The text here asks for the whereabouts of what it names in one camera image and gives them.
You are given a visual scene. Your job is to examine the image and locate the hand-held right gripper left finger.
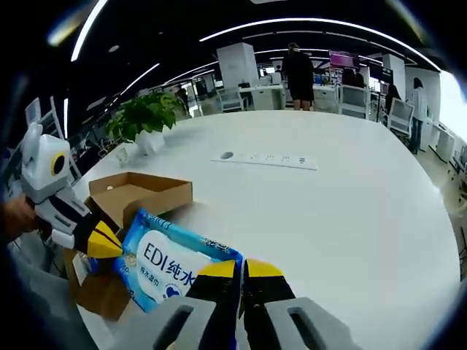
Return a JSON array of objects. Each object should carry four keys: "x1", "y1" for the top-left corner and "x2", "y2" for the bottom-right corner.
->
[{"x1": 140, "y1": 259, "x2": 241, "y2": 350}]

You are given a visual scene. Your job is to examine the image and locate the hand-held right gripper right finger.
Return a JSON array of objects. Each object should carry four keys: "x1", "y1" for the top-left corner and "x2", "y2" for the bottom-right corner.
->
[{"x1": 243, "y1": 257, "x2": 357, "y2": 350}]

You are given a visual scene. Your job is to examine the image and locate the blue wet wipes soft pack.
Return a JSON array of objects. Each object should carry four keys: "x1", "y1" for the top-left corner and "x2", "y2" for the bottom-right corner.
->
[{"x1": 111, "y1": 208, "x2": 245, "y2": 343}]

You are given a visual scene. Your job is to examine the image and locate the brown cardboard shoe box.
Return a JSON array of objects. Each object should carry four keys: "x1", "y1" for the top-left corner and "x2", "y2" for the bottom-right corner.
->
[{"x1": 63, "y1": 171, "x2": 193, "y2": 322}]

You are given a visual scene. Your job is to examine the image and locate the grey mesh office chair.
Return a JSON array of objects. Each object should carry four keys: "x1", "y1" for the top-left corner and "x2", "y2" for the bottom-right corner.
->
[{"x1": 10, "y1": 233, "x2": 92, "y2": 350}]

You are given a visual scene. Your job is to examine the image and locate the green potted plant white pot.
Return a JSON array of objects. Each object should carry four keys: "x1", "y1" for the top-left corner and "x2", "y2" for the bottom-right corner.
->
[{"x1": 105, "y1": 90, "x2": 180, "y2": 156}]

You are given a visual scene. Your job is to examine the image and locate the white office chair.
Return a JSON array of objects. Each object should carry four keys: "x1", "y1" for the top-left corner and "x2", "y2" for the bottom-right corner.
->
[
  {"x1": 339, "y1": 84, "x2": 369, "y2": 120},
  {"x1": 217, "y1": 87, "x2": 244, "y2": 113},
  {"x1": 387, "y1": 98, "x2": 415, "y2": 136}
]

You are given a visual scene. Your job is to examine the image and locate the purple display screen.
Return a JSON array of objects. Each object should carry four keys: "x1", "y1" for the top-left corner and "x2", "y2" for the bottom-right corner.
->
[{"x1": 329, "y1": 50, "x2": 360, "y2": 69}]

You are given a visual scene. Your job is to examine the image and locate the black display screen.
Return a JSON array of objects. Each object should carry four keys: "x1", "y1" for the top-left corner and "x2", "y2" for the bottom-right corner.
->
[{"x1": 368, "y1": 62, "x2": 395, "y2": 82}]

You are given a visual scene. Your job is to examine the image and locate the long ceiling light strip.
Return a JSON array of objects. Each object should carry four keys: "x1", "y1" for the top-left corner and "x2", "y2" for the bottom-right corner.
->
[{"x1": 198, "y1": 17, "x2": 442, "y2": 72}]

